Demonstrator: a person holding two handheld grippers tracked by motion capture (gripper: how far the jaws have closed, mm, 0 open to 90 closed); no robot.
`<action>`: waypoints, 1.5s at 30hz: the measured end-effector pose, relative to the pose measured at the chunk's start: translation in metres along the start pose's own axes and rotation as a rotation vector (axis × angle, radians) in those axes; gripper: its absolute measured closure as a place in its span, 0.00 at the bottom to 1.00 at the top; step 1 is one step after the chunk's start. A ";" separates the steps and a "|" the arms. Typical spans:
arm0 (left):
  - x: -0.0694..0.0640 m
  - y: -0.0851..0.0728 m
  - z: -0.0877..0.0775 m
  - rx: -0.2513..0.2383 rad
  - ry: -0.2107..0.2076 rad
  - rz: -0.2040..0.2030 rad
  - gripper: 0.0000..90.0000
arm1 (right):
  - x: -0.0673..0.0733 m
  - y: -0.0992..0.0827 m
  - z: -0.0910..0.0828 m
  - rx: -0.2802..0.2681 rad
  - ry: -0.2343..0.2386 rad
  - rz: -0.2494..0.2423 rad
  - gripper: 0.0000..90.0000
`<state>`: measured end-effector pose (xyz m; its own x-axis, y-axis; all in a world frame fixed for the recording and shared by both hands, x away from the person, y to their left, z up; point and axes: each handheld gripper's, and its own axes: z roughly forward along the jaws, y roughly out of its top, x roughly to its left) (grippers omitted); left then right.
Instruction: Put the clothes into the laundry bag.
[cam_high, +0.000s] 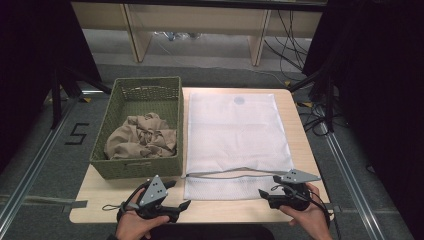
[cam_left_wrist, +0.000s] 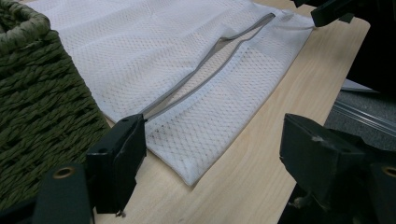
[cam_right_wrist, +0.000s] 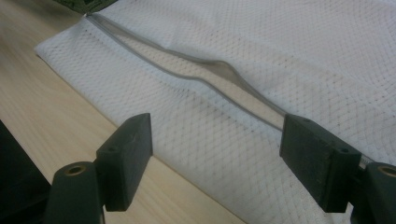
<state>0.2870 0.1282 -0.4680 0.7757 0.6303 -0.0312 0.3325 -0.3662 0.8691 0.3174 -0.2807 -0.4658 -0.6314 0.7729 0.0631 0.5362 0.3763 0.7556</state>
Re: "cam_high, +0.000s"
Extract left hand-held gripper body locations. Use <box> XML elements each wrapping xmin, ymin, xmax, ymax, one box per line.
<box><xmin>120</xmin><ymin>175</ymin><xmax>180</xmax><ymax>224</ymax></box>

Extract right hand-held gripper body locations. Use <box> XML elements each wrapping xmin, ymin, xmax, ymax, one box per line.
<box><xmin>268</xmin><ymin>169</ymin><xmax>322</xmax><ymax>212</ymax></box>

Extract green woven basket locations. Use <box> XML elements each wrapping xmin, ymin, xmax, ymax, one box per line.
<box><xmin>89</xmin><ymin>76</ymin><xmax>185</xmax><ymax>180</ymax></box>

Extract beige garment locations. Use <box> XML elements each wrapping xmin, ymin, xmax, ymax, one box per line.
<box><xmin>104</xmin><ymin>112</ymin><xmax>178</xmax><ymax>160</ymax></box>

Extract white mesh laundry bag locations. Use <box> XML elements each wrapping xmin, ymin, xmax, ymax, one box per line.
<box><xmin>182</xmin><ymin>92</ymin><xmax>295</xmax><ymax>201</ymax></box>

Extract person's right hand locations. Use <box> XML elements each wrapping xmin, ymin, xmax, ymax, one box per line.
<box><xmin>279</xmin><ymin>183</ymin><xmax>334</xmax><ymax>240</ymax></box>

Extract person's left hand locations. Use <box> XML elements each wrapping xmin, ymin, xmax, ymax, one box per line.
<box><xmin>114</xmin><ymin>192</ymin><xmax>171</xmax><ymax>240</ymax></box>

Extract person's dark clothing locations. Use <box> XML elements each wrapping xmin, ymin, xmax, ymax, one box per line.
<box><xmin>106</xmin><ymin>224</ymin><xmax>276</xmax><ymax>240</ymax></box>

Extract black metal stand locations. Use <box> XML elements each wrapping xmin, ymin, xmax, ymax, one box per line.
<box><xmin>288</xmin><ymin>68</ymin><xmax>336</xmax><ymax>134</ymax></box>
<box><xmin>49</xmin><ymin>66</ymin><xmax>113</xmax><ymax>130</ymax></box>

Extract black curtain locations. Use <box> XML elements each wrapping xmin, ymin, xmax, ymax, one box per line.
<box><xmin>302</xmin><ymin>0</ymin><xmax>424</xmax><ymax>240</ymax></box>
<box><xmin>0</xmin><ymin>0</ymin><xmax>102</xmax><ymax>174</ymax></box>

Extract clear plastic bag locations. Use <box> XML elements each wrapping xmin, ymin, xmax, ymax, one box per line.
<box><xmin>153</xmin><ymin>31</ymin><xmax>201</xmax><ymax>42</ymax></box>

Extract light wooden shelf unit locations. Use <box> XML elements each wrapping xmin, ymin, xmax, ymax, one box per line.
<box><xmin>71</xmin><ymin>1</ymin><xmax>324</xmax><ymax>67</ymax></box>

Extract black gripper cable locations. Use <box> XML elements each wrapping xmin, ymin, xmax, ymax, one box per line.
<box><xmin>311</xmin><ymin>191</ymin><xmax>335</xmax><ymax>231</ymax></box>

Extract thin black wrist cord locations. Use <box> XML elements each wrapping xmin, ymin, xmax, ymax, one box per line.
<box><xmin>101</xmin><ymin>203</ymin><xmax>124</xmax><ymax>212</ymax></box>

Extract metal floor rail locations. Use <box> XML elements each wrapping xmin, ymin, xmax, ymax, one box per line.
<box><xmin>318</xmin><ymin>121</ymin><xmax>389</xmax><ymax>240</ymax></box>
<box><xmin>0</xmin><ymin>89</ymin><xmax>101</xmax><ymax>231</ymax></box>

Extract black floor cables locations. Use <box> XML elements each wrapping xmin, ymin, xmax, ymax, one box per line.
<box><xmin>295</xmin><ymin>99</ymin><xmax>348</xmax><ymax>137</ymax></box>

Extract bundle of black cables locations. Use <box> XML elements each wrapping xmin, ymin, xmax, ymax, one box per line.
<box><xmin>264</xmin><ymin>9</ymin><xmax>310</xmax><ymax>74</ymax></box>

